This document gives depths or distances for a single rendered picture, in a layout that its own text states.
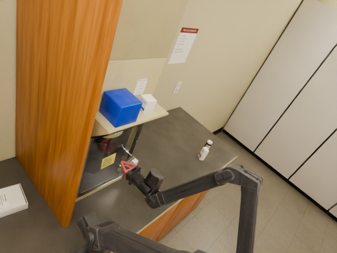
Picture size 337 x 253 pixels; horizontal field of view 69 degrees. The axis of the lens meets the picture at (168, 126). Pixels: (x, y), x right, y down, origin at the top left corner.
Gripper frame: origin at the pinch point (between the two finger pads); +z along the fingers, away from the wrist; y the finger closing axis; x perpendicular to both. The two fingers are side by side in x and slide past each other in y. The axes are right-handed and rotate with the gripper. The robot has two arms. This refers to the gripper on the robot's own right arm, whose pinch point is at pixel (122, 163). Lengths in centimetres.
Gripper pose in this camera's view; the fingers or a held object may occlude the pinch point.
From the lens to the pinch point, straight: 122.1
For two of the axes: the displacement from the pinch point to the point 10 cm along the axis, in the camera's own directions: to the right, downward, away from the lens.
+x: -7.0, 4.8, -5.3
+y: 1.4, -6.4, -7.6
